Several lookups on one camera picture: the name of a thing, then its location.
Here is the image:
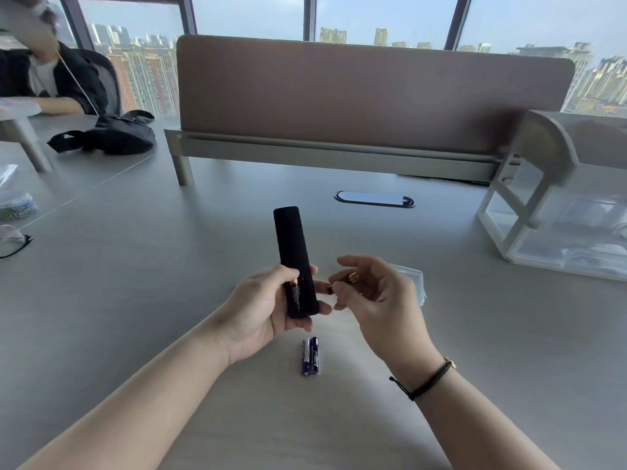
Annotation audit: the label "person's left hand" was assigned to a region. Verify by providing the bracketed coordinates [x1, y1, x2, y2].
[215, 263, 335, 366]

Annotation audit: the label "white thin cable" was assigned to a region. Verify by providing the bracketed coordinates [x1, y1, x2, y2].
[56, 47, 102, 118]

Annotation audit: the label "black remote control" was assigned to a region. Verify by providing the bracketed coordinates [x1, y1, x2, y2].
[273, 206, 319, 320]

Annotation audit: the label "clear plastic box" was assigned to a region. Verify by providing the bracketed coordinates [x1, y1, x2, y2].
[389, 263, 427, 309]

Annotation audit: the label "black eyeglasses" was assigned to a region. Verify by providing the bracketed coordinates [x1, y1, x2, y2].
[0, 224, 34, 260]

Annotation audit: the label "person's left forearm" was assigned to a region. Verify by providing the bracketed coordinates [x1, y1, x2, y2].
[15, 308, 236, 470]

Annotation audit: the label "dark window frame post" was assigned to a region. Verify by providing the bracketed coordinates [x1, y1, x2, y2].
[175, 0, 198, 38]
[443, 0, 474, 51]
[63, 0, 97, 50]
[302, 0, 317, 42]

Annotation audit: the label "person's right hand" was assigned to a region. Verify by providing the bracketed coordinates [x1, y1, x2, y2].
[327, 255, 445, 378]

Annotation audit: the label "black braided bracelet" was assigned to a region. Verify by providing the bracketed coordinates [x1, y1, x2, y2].
[389, 357, 457, 402]

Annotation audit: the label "white clear storage organizer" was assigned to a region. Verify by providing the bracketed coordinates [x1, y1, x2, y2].
[476, 110, 627, 282]

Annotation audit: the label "white divider base rail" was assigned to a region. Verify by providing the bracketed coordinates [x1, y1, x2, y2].
[164, 128, 521, 187]

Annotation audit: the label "brown desk divider panel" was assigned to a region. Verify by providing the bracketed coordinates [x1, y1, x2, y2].
[175, 35, 576, 155]

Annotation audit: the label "clear bag of blue items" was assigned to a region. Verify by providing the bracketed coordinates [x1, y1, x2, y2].
[0, 164, 39, 224]

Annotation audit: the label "person's right forearm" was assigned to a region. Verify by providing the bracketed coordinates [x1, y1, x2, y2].
[392, 359, 562, 470]

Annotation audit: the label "white desk shelf stand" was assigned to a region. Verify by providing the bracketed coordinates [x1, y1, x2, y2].
[0, 97, 56, 174]

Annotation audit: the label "oval desk cable grommet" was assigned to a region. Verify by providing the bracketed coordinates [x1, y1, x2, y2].
[335, 190, 416, 209]

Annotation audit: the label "grey office chair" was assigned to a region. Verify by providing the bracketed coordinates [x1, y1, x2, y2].
[77, 48, 123, 117]

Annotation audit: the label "black bag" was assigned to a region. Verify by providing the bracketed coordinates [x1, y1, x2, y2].
[47, 110, 157, 156]

